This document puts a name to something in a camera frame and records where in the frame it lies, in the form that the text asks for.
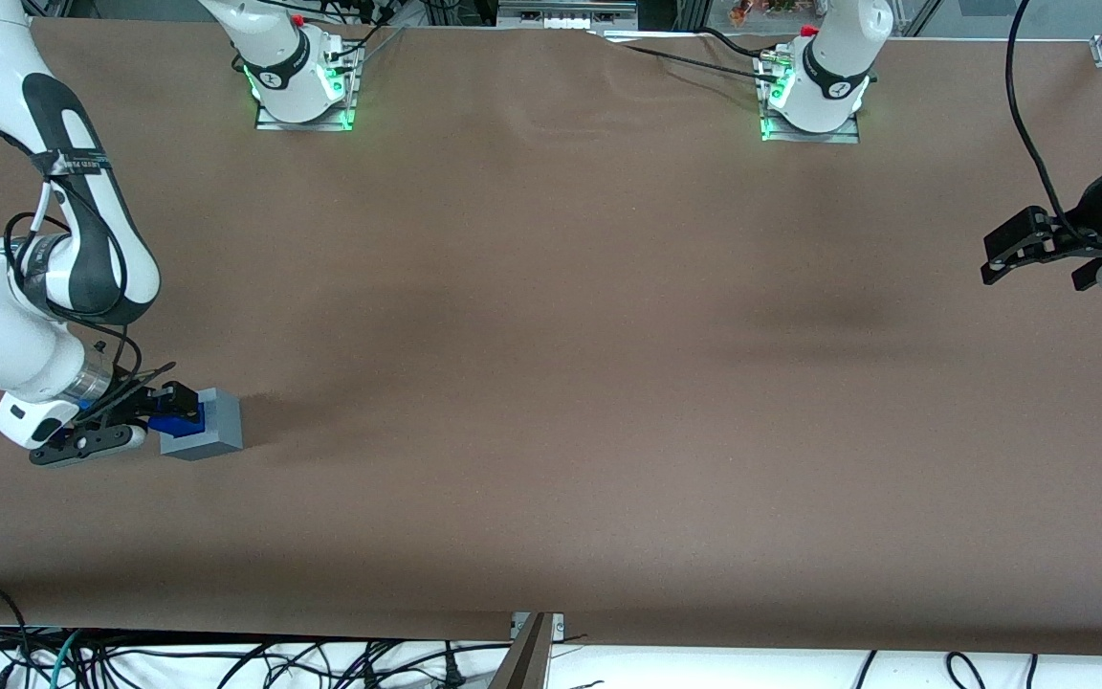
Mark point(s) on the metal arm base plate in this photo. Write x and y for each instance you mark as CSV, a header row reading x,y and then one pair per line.
x,y
307,122
809,137

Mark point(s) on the small metal bracket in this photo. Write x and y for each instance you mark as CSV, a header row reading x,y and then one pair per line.
x,y
557,627

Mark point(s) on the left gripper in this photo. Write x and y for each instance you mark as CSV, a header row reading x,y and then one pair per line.
x,y
1090,228

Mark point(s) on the white power strip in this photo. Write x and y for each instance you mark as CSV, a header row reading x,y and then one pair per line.
x,y
565,19

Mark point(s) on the orange objects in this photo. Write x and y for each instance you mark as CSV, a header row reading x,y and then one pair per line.
x,y
761,10

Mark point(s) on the dark aluminium beam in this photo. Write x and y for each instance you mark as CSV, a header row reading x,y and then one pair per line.
x,y
524,662

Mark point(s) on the blue plastic part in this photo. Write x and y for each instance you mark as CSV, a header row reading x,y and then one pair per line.
x,y
192,427

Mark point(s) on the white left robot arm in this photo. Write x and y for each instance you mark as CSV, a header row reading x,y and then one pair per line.
x,y
833,86

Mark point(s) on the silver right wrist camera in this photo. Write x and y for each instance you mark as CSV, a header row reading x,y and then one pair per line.
x,y
82,446

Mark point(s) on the brown paper table cover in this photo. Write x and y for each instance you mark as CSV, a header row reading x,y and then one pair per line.
x,y
551,335

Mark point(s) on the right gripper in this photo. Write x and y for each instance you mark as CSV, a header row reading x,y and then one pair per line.
x,y
133,397

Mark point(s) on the gray square base block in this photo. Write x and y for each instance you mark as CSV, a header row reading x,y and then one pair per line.
x,y
224,429

